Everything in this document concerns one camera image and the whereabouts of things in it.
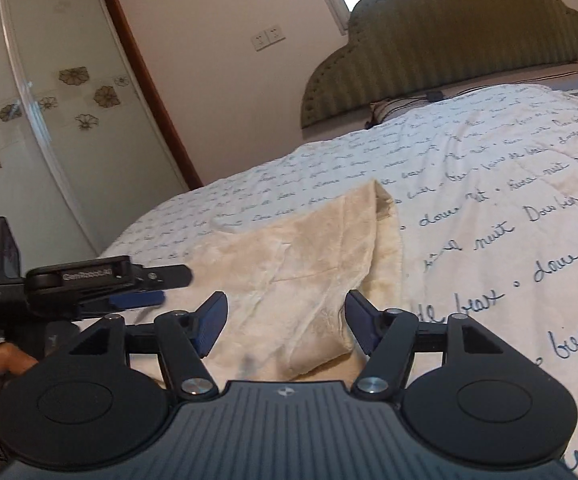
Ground white wall socket plate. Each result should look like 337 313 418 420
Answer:
265 25 286 44

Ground cream fleece pants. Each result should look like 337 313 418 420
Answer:
75 178 404 384

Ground white script-print bedspread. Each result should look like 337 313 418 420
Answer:
100 81 578 480

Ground olive green padded headboard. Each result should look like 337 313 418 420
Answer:
301 0 578 128

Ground striped pillow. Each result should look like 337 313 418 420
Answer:
365 89 470 129

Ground white sliding wardrobe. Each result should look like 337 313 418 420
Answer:
0 0 195 269

